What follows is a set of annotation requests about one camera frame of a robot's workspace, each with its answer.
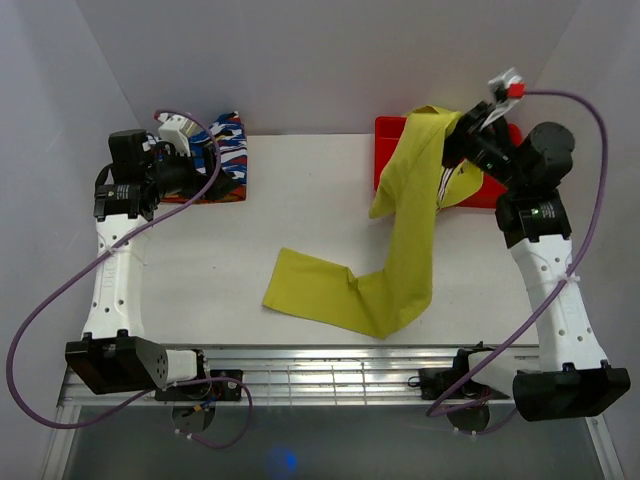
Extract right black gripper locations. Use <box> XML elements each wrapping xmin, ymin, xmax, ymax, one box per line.
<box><xmin>413</xmin><ymin>102</ymin><xmax>525</xmax><ymax>192</ymax></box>

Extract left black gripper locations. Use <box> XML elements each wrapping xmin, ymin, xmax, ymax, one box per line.
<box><xmin>145</xmin><ymin>143</ymin><xmax>238</xmax><ymax>202</ymax></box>

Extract yellow-green trousers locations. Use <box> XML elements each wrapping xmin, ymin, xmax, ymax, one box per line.
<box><xmin>262</xmin><ymin>106</ymin><xmax>483</xmax><ymax>339</ymax></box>

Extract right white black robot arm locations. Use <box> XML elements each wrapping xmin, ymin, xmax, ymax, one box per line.
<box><xmin>427</xmin><ymin>102</ymin><xmax>631</xmax><ymax>422</ymax></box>

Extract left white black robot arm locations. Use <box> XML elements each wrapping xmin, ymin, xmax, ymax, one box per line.
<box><xmin>65</xmin><ymin>129</ymin><xmax>220</xmax><ymax>400</ymax></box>

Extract folded multicolour patterned trousers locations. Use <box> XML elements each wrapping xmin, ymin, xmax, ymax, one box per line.
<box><xmin>164</xmin><ymin>111</ymin><xmax>248</xmax><ymax>204</ymax></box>

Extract red plastic tray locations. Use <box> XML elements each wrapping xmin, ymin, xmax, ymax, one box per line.
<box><xmin>373</xmin><ymin>116</ymin><xmax>506</xmax><ymax>209</ymax></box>

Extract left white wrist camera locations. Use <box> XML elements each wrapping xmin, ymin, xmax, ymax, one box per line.
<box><xmin>157</xmin><ymin>113</ymin><xmax>199</xmax><ymax>156</ymax></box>

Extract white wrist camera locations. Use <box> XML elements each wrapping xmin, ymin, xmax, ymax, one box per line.
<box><xmin>157</xmin><ymin>113</ymin><xmax>199</xmax><ymax>156</ymax></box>
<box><xmin>485</xmin><ymin>68</ymin><xmax>525</xmax><ymax>125</ymax></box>

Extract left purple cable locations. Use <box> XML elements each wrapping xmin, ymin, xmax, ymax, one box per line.
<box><xmin>5</xmin><ymin>109</ymin><xmax>254</xmax><ymax>449</ymax></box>

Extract purple cable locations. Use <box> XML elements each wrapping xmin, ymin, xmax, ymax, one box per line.
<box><xmin>425</xmin><ymin>89</ymin><xmax>611</xmax><ymax>436</ymax></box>
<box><xmin>5</xmin><ymin>109</ymin><xmax>254</xmax><ymax>449</ymax></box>

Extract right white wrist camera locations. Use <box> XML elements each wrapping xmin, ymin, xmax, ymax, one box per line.
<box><xmin>485</xmin><ymin>68</ymin><xmax>525</xmax><ymax>125</ymax></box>

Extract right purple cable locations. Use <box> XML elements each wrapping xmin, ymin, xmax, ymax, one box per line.
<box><xmin>425</xmin><ymin>89</ymin><xmax>611</xmax><ymax>436</ymax></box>

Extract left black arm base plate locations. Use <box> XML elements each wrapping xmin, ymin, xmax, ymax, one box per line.
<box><xmin>154</xmin><ymin>369</ymin><xmax>244</xmax><ymax>403</ymax></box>

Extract aluminium rail frame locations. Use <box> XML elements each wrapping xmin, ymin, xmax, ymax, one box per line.
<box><xmin>42</xmin><ymin>347</ymin><xmax>624</xmax><ymax>479</ymax></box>

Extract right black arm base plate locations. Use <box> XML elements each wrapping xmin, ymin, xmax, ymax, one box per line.
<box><xmin>413</xmin><ymin>368</ymin><xmax>508</xmax><ymax>401</ymax></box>

